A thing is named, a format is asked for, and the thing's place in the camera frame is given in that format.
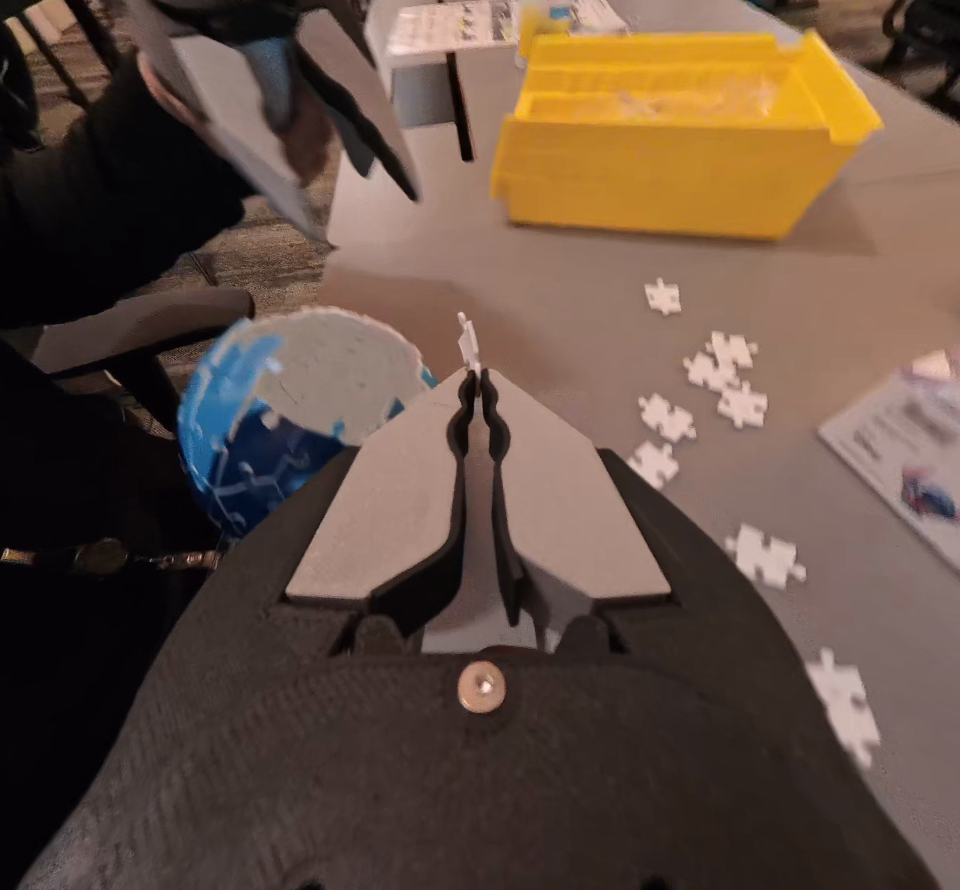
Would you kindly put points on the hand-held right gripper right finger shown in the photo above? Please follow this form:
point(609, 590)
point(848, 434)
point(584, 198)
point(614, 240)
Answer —
point(577, 523)

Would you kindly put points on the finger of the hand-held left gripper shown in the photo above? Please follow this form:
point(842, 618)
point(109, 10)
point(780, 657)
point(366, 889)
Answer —
point(352, 80)
point(217, 103)

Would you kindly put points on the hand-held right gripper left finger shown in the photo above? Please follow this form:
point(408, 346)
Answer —
point(390, 515)

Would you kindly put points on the blue puzzle ball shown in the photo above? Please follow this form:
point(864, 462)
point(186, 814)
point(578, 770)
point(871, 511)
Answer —
point(322, 373)

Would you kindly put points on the white curved jigsaw piece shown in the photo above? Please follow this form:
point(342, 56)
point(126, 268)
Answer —
point(469, 343)

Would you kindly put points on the white puzzle pieces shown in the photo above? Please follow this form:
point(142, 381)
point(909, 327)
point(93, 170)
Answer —
point(739, 403)

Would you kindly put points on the person's left forearm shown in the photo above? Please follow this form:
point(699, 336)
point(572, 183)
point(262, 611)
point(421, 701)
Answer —
point(112, 215)

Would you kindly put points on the cartoon printed puzzle box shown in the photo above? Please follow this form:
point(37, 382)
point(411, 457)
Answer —
point(885, 448)

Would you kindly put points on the person's left hand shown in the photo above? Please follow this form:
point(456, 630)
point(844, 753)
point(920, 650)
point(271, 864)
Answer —
point(311, 137)

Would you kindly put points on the printed paper sheets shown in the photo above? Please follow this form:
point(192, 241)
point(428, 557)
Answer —
point(450, 24)

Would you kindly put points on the black badge reel clip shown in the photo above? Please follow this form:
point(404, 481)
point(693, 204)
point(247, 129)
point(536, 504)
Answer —
point(105, 556)

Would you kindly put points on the yellow plastic bin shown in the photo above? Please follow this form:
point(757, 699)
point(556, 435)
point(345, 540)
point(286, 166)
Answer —
point(637, 178)

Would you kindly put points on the clear plastic bag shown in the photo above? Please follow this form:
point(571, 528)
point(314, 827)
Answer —
point(705, 99)

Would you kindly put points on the black mesh office chair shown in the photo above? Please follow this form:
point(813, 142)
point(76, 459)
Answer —
point(930, 13)

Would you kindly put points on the black post on grey base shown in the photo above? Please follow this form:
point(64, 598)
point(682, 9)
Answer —
point(459, 110)

